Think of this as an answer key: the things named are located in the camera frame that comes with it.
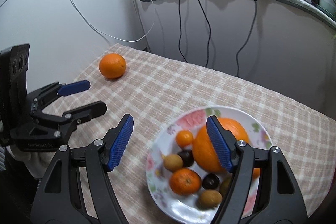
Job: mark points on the small brown longan fruit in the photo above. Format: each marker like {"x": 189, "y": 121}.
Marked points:
{"x": 209, "y": 199}

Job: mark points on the white floral plate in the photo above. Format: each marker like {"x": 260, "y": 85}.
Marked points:
{"x": 184, "y": 209}

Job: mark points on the white gloved hand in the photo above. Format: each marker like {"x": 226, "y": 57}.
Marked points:
{"x": 36, "y": 162}

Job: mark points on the large orange on plate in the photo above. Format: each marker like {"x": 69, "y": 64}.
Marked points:
{"x": 203, "y": 151}

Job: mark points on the textured mandarin orange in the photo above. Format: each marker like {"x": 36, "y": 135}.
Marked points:
{"x": 185, "y": 182}

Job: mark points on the brown kiwi fruit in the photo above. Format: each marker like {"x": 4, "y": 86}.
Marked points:
{"x": 172, "y": 162}

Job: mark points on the dark plum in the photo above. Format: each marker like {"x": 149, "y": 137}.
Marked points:
{"x": 187, "y": 157}
{"x": 210, "y": 182}

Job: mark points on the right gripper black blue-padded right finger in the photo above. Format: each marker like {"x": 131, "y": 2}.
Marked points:
{"x": 278, "y": 199}

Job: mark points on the large orange on table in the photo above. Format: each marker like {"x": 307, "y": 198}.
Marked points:
{"x": 112, "y": 66}

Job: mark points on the green kiwi fruit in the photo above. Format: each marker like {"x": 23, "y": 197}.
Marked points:
{"x": 224, "y": 187}

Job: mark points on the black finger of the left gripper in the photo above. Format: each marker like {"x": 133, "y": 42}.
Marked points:
{"x": 81, "y": 115}

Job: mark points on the pink plaid tablecloth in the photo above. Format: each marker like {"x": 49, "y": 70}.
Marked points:
{"x": 156, "y": 90}

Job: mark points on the small shiny mandarin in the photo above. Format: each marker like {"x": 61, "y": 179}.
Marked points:
{"x": 184, "y": 138}

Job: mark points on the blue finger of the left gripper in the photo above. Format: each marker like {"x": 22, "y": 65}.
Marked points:
{"x": 74, "y": 88}

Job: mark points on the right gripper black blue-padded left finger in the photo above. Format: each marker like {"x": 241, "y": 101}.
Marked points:
{"x": 59, "y": 198}

